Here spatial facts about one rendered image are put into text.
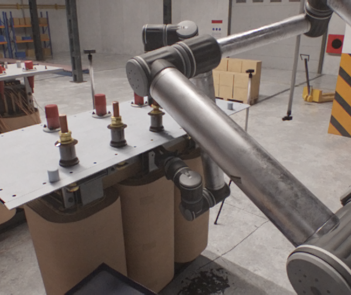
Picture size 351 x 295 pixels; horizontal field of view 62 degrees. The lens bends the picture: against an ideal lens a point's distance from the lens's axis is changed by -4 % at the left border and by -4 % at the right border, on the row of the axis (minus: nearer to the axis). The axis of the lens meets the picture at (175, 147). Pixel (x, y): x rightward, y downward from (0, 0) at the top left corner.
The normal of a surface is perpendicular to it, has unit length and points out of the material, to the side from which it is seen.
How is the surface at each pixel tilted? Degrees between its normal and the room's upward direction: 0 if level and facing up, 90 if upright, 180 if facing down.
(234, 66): 90
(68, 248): 90
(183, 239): 90
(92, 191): 90
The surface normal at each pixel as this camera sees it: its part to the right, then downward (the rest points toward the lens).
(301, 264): -0.85, 0.33
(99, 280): 0.00, -0.92
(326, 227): -0.15, -0.48
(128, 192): -0.15, 0.37
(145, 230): 0.34, 0.36
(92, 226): 0.77, 0.24
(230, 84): -0.60, 0.30
